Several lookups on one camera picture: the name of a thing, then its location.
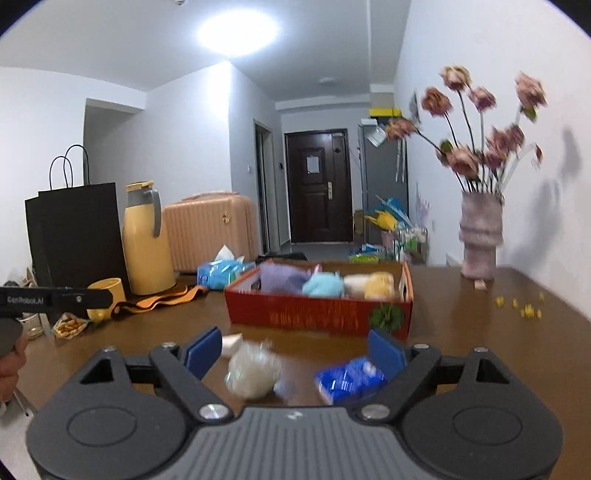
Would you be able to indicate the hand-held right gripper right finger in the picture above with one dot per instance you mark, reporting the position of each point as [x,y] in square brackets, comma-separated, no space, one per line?
[385,355]

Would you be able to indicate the person's left hand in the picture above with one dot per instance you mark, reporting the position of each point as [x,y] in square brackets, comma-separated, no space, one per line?
[9,374]

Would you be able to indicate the round ceiling light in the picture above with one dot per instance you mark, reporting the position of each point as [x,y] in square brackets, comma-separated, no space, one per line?
[238,32]

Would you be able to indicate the yellow box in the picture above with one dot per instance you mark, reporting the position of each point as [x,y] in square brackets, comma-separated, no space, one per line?
[385,112]

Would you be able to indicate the dark side door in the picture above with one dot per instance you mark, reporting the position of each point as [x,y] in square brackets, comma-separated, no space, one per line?
[263,194]

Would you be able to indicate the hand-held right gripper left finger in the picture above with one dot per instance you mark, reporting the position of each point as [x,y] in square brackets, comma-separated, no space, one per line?
[205,349]

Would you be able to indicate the yellow cup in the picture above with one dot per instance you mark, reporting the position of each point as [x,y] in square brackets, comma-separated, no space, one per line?
[117,295]

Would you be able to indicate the black paper bag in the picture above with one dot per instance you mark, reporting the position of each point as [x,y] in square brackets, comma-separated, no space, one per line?
[83,240]
[32,230]

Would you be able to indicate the white rolled towel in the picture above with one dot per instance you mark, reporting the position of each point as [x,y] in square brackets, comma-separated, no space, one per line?
[356,286]

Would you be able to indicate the grey ribbed vase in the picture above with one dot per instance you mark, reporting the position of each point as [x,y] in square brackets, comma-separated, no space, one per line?
[480,235]

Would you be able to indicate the white plastic bag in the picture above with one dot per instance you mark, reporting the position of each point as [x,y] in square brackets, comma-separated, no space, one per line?
[254,371]

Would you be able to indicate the blue tissue pack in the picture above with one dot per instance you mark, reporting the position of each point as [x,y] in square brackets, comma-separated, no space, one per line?
[221,274]

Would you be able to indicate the purple wall sticker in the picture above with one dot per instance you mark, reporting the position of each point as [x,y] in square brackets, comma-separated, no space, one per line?
[422,207]

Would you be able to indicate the pile of bags and bottles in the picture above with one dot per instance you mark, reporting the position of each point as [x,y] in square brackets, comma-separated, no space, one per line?
[392,221]

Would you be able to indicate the dark brown door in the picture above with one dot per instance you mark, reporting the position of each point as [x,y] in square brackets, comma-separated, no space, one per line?
[318,203]

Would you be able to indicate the purple cloth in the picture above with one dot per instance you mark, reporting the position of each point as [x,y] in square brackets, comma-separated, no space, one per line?
[281,279]

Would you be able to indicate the dried pink roses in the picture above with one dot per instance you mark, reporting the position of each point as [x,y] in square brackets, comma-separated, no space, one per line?
[464,161]

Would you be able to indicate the scattered yellow crumbs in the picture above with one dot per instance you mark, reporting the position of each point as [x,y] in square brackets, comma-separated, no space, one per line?
[528,313]

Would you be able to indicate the grey refrigerator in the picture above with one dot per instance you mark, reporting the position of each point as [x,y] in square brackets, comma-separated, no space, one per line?
[383,184]

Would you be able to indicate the yellow thermos jug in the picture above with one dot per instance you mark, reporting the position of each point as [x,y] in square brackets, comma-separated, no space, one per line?
[147,249]

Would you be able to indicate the clear snack bag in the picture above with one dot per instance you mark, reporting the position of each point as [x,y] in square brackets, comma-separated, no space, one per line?
[69,326]

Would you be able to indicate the blue plastic packet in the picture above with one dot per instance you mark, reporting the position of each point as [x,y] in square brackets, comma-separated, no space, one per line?
[346,381]

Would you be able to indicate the pink suitcase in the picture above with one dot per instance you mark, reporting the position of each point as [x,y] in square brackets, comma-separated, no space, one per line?
[207,235]

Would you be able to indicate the red cardboard box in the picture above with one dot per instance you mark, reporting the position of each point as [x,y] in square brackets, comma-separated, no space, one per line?
[300,314]

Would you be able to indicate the orange table mat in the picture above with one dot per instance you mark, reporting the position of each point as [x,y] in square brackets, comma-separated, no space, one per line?
[152,302]

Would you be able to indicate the light blue fluffy cloth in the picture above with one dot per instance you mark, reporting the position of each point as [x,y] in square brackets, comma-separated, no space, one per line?
[323,285]

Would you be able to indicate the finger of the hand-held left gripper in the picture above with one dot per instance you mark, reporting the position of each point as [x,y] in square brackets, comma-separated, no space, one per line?
[83,300]

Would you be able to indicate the yellow rolled towel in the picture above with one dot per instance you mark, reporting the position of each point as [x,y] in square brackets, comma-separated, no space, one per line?
[379,286]

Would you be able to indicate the small beige block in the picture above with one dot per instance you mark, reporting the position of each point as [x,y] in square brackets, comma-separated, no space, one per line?
[480,285]

